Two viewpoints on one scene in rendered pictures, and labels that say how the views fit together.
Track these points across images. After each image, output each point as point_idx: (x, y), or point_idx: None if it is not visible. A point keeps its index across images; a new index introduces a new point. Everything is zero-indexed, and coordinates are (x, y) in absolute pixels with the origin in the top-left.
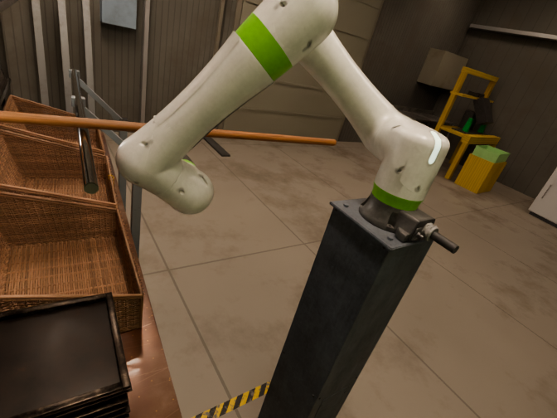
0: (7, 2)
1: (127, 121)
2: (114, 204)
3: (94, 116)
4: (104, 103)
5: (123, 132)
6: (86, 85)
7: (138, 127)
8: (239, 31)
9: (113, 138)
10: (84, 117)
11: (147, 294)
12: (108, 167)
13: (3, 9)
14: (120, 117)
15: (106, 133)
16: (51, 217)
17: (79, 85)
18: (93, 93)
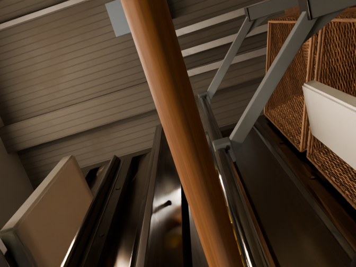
0: (150, 189)
1: (248, 8)
2: None
3: (242, 121)
4: (230, 50)
5: (269, 8)
6: (213, 81)
7: (189, 175)
8: None
9: (280, 73)
10: (235, 215)
11: None
12: (346, 21)
13: (150, 212)
14: (245, 19)
15: (271, 91)
16: None
17: (206, 123)
18: (221, 70)
